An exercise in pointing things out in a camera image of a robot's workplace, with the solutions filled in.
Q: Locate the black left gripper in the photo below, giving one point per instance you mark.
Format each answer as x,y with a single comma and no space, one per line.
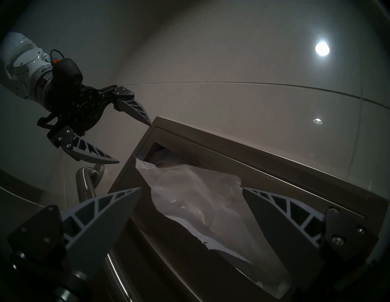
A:
76,106

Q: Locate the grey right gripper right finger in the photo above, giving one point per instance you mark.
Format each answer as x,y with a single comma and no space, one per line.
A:
283,231

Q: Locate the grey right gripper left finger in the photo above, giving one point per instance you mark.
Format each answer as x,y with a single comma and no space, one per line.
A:
97,231

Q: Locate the white paper toilet seat cover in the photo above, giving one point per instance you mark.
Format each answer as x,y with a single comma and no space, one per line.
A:
198,194

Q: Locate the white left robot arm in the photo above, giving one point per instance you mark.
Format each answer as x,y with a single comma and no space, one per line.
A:
21,51

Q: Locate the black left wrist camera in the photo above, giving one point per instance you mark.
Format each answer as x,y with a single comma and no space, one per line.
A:
68,71

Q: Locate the stainless steel wall dispenser panel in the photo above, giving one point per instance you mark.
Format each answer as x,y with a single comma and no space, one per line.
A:
243,158

